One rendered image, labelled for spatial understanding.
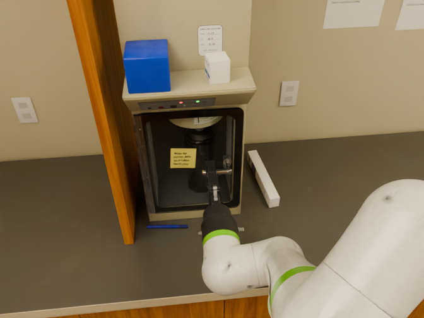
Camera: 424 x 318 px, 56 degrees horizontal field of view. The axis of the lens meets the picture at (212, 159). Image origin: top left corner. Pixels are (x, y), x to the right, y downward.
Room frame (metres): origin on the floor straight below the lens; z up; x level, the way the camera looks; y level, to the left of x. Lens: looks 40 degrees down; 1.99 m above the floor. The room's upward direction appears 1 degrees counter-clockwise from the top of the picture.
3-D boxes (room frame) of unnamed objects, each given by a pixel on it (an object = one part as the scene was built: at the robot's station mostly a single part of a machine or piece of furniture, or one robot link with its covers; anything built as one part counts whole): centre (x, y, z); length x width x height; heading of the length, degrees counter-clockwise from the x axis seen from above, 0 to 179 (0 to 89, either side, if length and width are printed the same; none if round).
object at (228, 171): (0.90, -0.02, 1.20); 0.10 x 0.05 x 0.03; 95
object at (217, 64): (0.88, -0.02, 1.54); 0.05 x 0.05 x 0.06; 14
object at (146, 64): (0.87, 0.15, 1.56); 0.10 x 0.10 x 0.09; 6
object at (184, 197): (0.92, 0.06, 1.19); 0.30 x 0.01 x 0.40; 95
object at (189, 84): (0.88, 0.05, 1.46); 0.32 x 0.11 x 0.10; 96
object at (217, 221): (0.65, -0.02, 1.20); 0.12 x 0.06 x 0.09; 95
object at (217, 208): (0.73, -0.01, 1.20); 0.09 x 0.07 x 0.08; 5
